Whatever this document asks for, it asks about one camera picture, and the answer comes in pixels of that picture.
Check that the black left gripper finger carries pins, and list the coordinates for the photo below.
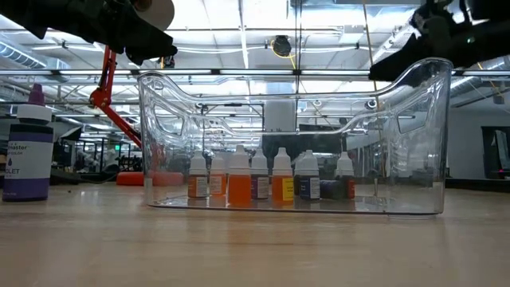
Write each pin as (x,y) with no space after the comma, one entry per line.
(135,36)

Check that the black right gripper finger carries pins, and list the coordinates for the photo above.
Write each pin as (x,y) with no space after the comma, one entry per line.
(414,60)

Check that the clear plastic bin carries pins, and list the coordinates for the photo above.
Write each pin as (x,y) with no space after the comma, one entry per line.
(422,167)

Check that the small red dropper bottle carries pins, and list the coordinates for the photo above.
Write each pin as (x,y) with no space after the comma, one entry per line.
(346,181)

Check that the large violet food colouring bottle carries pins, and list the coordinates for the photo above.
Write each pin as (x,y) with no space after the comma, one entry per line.
(28,159)

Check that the small brown-orange dropper bottle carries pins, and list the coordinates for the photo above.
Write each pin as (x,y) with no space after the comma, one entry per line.
(198,185)

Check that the small blue-label dropper bottle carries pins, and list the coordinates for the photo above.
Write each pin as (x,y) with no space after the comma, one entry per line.
(309,187)

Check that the small bright orange dropper bottle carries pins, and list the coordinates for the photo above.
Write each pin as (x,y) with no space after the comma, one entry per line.
(239,189)

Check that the small purple-label dropper bottle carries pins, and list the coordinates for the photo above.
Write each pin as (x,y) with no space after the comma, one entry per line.
(260,187)

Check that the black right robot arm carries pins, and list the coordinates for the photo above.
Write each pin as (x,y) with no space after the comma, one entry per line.
(500,40)

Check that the red desk lamp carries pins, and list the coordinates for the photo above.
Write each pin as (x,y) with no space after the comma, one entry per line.
(104,97)

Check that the white hanging box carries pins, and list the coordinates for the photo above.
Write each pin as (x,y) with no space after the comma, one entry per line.
(281,116)

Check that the black aluminium table frame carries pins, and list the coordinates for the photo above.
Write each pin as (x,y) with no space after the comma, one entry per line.
(478,183)

